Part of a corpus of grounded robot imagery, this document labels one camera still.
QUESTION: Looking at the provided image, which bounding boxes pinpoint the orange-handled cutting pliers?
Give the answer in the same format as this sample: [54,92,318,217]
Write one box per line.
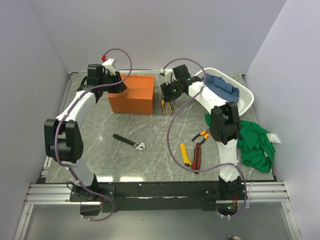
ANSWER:
[191,129,210,146]

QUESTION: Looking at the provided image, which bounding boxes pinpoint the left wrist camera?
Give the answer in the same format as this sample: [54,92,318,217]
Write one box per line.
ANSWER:
[101,54,117,75]

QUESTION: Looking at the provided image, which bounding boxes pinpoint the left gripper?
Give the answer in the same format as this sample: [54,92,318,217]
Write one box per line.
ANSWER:
[99,71,128,94]

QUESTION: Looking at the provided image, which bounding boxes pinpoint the aluminium rail frame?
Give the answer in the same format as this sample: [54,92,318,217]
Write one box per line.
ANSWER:
[13,72,301,240]

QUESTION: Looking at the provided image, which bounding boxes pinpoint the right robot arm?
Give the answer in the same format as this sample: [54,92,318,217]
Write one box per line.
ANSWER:
[160,65,248,200]

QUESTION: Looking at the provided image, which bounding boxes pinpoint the white crumpled paper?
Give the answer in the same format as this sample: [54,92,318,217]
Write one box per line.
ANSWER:
[266,133,282,144]

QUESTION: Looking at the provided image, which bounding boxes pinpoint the yellow utility knife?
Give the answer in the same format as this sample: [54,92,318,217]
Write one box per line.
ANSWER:
[180,143,192,167]

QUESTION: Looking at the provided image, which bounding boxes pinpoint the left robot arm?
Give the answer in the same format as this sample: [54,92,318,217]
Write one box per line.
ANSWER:
[44,60,127,201]

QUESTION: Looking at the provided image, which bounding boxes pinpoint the red black utility knife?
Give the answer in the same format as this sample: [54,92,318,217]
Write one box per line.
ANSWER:
[191,143,201,171]

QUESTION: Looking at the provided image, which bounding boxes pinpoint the clear acrylic drawer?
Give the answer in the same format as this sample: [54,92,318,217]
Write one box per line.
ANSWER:
[153,86,174,116]

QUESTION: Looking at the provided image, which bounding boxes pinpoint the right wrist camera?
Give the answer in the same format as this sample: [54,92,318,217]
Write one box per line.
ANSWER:
[160,68,174,85]

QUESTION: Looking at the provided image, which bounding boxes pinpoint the orange drawer box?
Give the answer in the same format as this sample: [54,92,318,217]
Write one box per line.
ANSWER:
[108,75,155,115]

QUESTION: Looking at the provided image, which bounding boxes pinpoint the blue checkered cloth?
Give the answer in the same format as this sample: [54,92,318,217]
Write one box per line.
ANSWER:
[205,73,240,103]

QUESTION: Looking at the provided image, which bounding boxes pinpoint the yellow needle-nose pliers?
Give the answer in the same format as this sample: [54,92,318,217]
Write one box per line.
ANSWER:
[161,99,173,115]

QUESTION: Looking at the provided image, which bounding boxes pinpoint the white plastic basket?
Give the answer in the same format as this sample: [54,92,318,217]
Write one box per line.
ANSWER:
[188,67,254,117]

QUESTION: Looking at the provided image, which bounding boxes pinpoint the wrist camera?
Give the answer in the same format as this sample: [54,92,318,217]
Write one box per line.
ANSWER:
[101,54,117,75]
[160,68,174,85]

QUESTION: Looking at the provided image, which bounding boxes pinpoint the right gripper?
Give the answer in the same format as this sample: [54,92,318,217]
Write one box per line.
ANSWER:
[160,78,182,103]

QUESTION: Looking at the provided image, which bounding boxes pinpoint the black base bar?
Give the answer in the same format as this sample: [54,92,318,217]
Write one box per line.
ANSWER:
[69,179,247,216]

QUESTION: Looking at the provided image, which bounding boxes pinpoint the black adjustable wrench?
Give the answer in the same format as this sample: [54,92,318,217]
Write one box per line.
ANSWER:
[112,134,146,151]

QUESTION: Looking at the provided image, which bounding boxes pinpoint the green cloth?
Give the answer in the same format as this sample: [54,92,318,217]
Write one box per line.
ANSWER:
[204,112,276,174]

